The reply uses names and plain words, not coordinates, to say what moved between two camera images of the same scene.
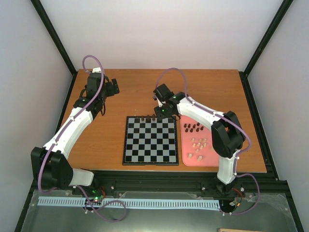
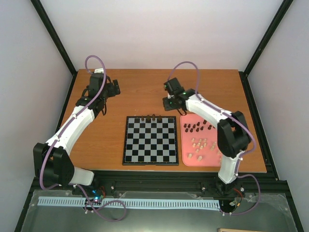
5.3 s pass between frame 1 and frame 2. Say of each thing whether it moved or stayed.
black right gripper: moved
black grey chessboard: stayed
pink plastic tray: stayed
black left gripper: stayed
